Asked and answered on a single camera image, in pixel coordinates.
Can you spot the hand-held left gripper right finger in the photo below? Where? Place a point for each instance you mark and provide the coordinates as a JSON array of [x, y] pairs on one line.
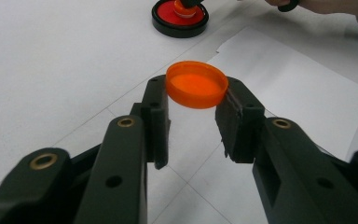
[[292, 174]]

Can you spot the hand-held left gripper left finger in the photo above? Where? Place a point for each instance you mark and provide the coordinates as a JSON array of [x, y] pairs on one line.
[[121, 174]]

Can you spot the orange stamp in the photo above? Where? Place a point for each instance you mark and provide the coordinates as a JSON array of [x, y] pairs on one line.
[[183, 11]]

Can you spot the round black red ink pad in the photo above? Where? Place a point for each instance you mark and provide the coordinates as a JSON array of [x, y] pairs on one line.
[[167, 17]]

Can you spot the orange stamp cap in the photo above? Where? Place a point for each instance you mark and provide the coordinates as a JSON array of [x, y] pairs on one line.
[[195, 85]]

